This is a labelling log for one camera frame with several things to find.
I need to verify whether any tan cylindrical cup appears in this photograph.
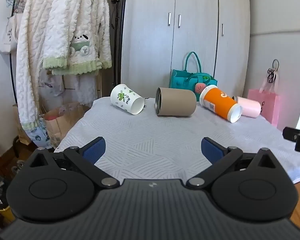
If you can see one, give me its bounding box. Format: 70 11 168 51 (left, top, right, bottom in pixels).
155 87 197 117

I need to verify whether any grey wardrobe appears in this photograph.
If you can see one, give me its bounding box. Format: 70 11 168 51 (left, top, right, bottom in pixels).
120 0 252 101

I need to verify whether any white printed plastic bag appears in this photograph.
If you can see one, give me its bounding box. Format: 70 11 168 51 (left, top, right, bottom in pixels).
38 69 65 97

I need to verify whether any pink cup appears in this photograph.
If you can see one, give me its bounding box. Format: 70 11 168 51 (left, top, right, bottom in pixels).
234 96 262 118

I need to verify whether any yellow bucket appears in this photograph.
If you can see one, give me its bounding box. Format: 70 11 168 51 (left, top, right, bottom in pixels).
0 202 16 228

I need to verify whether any teal felt tote bag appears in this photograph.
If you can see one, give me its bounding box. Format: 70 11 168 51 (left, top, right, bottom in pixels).
169 52 218 98

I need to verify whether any blue printed plastic bag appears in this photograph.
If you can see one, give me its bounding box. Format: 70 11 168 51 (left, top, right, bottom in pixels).
27 120 53 148

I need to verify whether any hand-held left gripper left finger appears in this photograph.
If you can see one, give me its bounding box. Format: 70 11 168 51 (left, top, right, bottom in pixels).
27 137 120 189

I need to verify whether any pink paper gift bag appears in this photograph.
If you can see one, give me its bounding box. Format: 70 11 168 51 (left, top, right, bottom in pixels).
247 79 281 128

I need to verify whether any long white fleece robe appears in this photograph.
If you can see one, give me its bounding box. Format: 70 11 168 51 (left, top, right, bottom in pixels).
16 0 67 132

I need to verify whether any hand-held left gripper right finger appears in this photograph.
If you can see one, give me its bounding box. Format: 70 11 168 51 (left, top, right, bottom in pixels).
186 137 277 190

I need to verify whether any white paper cup green print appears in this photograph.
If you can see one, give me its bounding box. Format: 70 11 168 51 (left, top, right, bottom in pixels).
110 84 146 115

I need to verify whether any pink strawberry bag charm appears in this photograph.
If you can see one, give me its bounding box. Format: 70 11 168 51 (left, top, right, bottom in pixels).
194 82 207 94

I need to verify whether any white patterned table cloth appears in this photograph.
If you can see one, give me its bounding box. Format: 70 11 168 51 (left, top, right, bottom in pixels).
54 95 300 184

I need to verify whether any brown paper bag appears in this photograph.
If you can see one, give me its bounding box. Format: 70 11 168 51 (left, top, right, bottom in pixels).
43 102 91 148

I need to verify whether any white canvas tote bag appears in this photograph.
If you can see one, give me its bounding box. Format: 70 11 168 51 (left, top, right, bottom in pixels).
0 12 23 55

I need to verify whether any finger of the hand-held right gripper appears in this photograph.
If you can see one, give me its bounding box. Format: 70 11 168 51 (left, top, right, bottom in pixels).
283 126 300 153

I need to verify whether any black hair tie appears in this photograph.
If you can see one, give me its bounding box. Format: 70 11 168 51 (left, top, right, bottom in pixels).
266 59 280 83

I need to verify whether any white fleece top green trim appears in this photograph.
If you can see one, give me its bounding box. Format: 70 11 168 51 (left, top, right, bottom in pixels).
42 0 113 76

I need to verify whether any orange paper cup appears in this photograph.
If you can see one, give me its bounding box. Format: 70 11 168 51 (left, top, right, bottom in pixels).
199 85 243 123

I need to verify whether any black clothes rack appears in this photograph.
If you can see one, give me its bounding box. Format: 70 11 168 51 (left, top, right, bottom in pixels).
5 0 42 104

